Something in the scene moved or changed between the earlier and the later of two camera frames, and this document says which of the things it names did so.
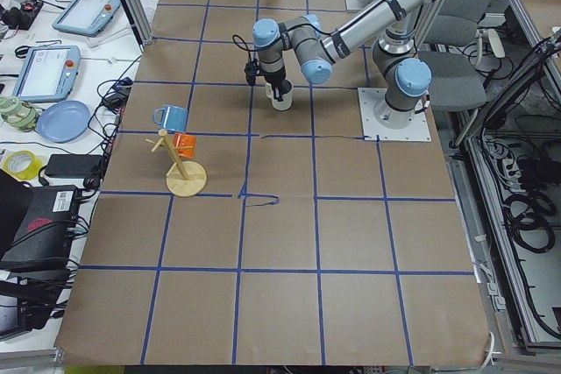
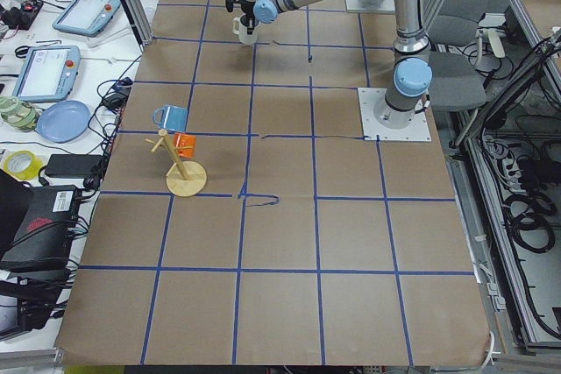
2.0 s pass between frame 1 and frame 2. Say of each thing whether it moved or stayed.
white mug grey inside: moved
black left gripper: moved
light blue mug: stayed
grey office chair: stayed
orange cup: stayed
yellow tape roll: stayed
